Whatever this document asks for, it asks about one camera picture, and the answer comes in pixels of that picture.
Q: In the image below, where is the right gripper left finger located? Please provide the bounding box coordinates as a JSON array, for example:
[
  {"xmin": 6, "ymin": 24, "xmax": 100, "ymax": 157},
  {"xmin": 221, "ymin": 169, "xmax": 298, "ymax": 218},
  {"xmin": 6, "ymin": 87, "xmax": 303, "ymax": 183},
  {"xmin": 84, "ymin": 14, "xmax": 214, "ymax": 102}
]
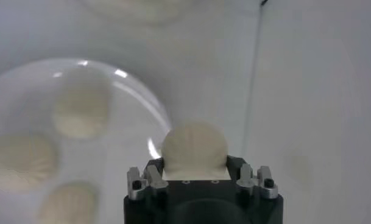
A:
[{"xmin": 126, "ymin": 156, "xmax": 169, "ymax": 201}]

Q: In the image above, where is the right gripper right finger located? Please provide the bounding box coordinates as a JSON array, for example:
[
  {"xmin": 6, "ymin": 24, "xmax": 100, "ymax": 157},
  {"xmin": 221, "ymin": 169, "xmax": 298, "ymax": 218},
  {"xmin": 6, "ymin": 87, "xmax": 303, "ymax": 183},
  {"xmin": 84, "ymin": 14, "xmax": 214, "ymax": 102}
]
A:
[{"xmin": 226, "ymin": 155, "xmax": 279, "ymax": 200}]

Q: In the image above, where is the white steamed baozi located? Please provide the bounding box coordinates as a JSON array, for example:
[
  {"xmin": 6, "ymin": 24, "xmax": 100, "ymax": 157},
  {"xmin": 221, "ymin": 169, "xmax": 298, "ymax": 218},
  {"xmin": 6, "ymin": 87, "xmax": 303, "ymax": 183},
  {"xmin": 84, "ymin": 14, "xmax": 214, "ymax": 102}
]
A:
[
  {"xmin": 37, "ymin": 181, "xmax": 99, "ymax": 224},
  {"xmin": 0, "ymin": 133, "xmax": 60, "ymax": 192},
  {"xmin": 160, "ymin": 121, "xmax": 231, "ymax": 181},
  {"xmin": 52, "ymin": 82, "xmax": 111, "ymax": 139}
]

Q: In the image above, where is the white round plate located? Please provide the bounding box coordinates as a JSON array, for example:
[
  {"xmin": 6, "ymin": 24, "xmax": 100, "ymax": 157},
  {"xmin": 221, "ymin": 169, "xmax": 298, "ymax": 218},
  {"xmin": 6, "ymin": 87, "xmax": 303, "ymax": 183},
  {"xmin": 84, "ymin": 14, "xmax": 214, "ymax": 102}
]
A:
[{"xmin": 0, "ymin": 57, "xmax": 174, "ymax": 224}]

